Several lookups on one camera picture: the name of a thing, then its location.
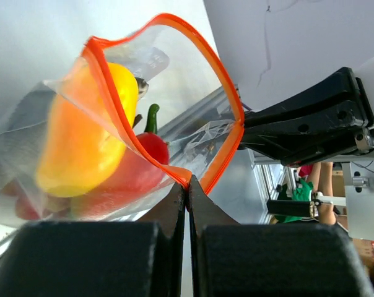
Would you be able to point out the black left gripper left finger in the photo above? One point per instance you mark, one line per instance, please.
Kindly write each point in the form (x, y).
(141, 258)

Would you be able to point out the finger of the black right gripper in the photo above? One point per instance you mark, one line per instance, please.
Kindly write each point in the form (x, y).
(341, 86)
(307, 148)

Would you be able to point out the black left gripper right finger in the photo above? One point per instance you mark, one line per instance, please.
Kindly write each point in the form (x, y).
(231, 259)

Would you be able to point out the red chili pepper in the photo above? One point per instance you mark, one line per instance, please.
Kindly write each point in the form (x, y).
(133, 179)

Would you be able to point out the yellow orange bell pepper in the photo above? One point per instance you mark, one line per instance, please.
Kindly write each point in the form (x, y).
(79, 153)

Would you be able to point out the clear orange zip top bag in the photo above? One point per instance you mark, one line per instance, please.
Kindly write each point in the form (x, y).
(181, 69)

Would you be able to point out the grey toy fish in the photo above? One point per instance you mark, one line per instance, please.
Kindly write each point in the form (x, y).
(143, 87)

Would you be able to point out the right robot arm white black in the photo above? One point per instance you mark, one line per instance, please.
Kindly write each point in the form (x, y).
(333, 117)

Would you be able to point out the person in background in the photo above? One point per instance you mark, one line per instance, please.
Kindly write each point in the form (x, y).
(318, 178)

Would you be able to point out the aluminium mounting rail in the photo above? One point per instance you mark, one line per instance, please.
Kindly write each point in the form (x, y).
(214, 107)

